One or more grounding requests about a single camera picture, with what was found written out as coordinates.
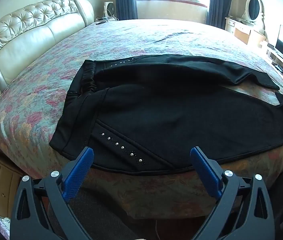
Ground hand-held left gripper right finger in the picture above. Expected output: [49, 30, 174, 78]
[190, 147, 275, 240]

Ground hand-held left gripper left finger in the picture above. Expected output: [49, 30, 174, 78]
[10, 147, 94, 240]

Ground black pants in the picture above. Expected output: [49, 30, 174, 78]
[49, 54, 283, 175]

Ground lilac patterned cloth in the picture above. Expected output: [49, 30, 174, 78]
[0, 212, 12, 234]

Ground cream dresser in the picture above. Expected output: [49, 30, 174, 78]
[225, 16, 267, 45]

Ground white oval vanity mirror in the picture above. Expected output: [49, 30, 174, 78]
[241, 0, 265, 30]

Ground cream tufted leather headboard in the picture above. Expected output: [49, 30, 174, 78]
[0, 0, 95, 117]

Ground bed with floral bedspread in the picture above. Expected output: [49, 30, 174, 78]
[0, 19, 283, 220]

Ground white fan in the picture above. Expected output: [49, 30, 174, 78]
[103, 1, 117, 19]

